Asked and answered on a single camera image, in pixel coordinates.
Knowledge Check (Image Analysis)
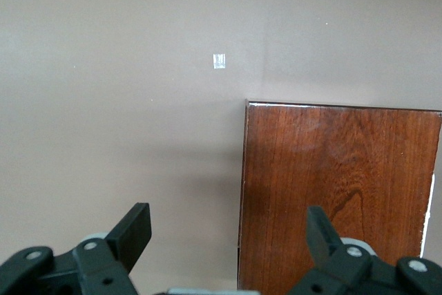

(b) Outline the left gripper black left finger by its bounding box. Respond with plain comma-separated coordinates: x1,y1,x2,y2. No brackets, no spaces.
0,202,153,295

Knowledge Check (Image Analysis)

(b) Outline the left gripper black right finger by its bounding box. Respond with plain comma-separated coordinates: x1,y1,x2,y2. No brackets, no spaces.
286,205,442,295

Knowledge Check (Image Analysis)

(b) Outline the dark brown wooden cabinet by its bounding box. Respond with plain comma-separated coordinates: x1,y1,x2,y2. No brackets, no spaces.
236,99,442,295

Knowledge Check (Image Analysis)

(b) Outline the brown table cover sheet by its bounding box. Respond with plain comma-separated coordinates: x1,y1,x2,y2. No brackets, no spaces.
0,0,442,295

